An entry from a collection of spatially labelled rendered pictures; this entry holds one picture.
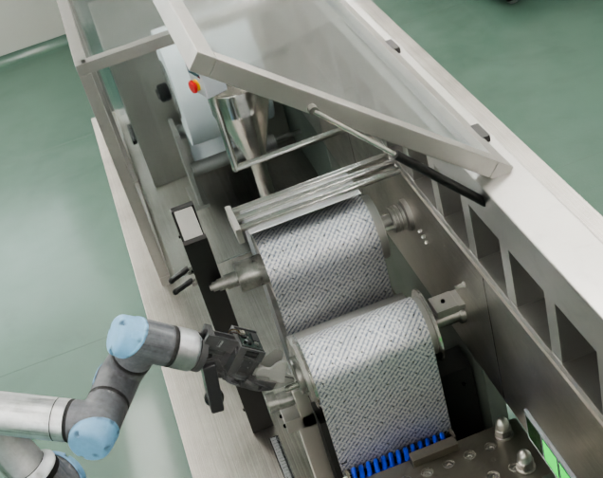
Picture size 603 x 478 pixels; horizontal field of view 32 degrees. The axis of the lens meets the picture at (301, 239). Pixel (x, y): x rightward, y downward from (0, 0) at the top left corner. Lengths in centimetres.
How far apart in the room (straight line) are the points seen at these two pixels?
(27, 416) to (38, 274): 320
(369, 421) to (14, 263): 335
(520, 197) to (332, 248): 58
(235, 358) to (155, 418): 211
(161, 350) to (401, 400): 49
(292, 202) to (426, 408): 49
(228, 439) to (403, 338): 64
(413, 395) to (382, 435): 11
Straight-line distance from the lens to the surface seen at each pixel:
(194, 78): 228
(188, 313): 288
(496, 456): 210
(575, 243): 154
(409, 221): 219
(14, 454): 219
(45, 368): 447
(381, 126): 158
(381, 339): 199
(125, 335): 184
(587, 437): 166
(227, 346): 191
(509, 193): 166
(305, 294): 215
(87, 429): 182
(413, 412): 210
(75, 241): 518
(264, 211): 214
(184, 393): 264
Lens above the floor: 258
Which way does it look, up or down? 34 degrees down
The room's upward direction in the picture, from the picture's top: 16 degrees counter-clockwise
